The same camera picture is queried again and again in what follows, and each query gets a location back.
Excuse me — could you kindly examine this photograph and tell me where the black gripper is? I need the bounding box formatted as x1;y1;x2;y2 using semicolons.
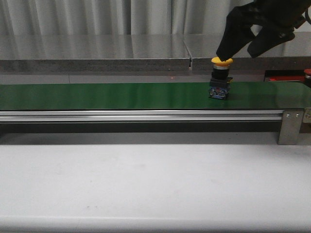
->
216;0;311;61

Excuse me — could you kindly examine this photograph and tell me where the red plastic bin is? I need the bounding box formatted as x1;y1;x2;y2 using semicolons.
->
265;70;305;83

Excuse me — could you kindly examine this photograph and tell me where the right grey steel shelf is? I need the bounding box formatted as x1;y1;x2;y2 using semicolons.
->
184;32;311;71

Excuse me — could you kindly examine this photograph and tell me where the grey steel shelf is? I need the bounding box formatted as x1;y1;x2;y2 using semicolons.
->
0;35;190;73
184;32;311;71

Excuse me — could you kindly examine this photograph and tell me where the green conveyor belt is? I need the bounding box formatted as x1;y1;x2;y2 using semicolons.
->
0;82;311;111

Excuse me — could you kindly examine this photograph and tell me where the left grey steel shelf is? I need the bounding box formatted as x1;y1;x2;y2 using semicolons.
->
0;35;190;73

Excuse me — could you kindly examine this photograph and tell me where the grey pleated curtain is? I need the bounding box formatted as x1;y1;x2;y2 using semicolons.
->
0;0;245;35

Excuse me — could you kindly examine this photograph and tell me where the steel conveyor support bracket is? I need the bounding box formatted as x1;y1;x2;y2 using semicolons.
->
278;110;304;145

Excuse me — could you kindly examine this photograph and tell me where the conveyor end bracket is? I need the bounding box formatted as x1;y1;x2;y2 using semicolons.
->
300;107;311;133

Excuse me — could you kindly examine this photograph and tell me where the aluminium conveyor side rail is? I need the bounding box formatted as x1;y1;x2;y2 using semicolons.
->
0;110;283;123

